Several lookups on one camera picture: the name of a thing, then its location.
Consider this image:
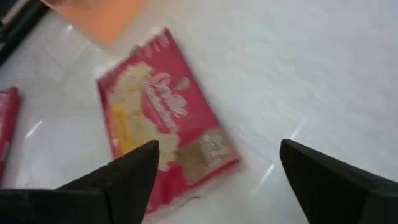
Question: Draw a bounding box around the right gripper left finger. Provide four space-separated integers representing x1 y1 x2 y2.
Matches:
0 139 160 224

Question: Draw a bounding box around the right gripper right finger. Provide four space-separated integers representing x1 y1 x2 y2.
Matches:
279 139 398 224

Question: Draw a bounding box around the red popcorn bag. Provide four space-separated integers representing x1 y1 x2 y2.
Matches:
0 86 21 184
95 27 242 215

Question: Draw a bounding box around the black table frame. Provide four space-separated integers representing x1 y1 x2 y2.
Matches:
0 0 50 67

